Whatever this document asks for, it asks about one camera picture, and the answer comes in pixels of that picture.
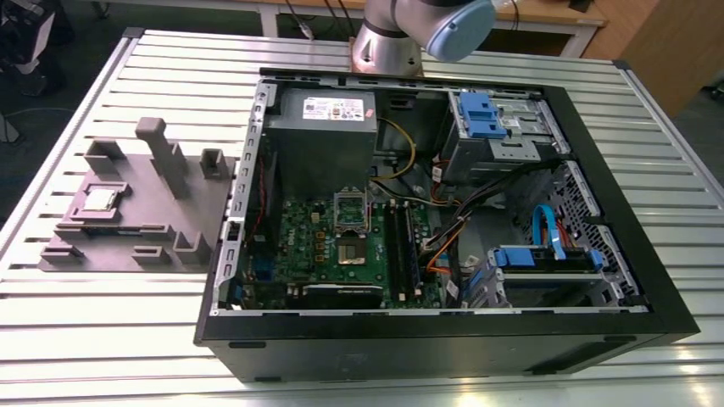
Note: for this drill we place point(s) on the silver CPU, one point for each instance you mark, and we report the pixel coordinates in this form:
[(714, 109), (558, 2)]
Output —
[(100, 200)]

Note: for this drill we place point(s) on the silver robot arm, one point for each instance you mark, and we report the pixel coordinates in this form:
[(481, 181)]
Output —
[(384, 46)]

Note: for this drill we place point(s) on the CPU socket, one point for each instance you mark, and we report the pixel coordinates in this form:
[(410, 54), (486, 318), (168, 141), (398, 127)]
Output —
[(353, 252)]

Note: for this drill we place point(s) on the metal locking lever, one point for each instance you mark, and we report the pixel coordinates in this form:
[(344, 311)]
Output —
[(370, 216)]

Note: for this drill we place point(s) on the black RAM slot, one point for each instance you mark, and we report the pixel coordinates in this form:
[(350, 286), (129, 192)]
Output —
[(400, 250), (406, 250), (393, 250)]

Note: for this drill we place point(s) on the green motherboard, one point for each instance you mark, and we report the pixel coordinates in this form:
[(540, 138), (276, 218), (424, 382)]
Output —
[(293, 220)]

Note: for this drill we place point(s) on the grey power supply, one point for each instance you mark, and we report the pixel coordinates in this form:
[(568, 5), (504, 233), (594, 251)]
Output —
[(322, 157)]

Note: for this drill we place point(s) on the black case fan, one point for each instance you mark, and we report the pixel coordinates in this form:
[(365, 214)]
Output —
[(266, 199)]

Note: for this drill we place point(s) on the black graphics card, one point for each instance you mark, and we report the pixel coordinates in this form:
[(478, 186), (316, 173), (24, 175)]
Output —
[(338, 294)]

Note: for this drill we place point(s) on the blue board connector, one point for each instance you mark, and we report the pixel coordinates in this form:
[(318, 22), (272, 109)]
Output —
[(264, 268)]

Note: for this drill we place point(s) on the grey metal drive cage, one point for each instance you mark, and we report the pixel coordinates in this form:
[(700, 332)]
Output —
[(509, 150)]

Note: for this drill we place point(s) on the blue disk carrier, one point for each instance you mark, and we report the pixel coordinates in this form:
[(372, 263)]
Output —
[(514, 258)]

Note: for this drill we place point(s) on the blue plastic drive rails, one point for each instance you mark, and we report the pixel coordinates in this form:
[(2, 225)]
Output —
[(480, 106)]

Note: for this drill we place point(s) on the black PC case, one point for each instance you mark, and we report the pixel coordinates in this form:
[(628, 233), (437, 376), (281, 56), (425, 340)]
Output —
[(396, 352)]

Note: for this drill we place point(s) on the grey metal disk bay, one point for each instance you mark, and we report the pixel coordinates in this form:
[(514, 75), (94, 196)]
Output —
[(542, 280)]

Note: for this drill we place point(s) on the grey parts rack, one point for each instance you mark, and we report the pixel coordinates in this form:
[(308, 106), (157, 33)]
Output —
[(141, 220)]

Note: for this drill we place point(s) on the dark RAM stick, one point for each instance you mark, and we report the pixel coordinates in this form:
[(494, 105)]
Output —
[(121, 232)]

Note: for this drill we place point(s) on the wooden cabinet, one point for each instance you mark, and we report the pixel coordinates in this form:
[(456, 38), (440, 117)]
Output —
[(666, 51)]

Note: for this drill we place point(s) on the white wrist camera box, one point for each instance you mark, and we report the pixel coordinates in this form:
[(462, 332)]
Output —
[(26, 68)]

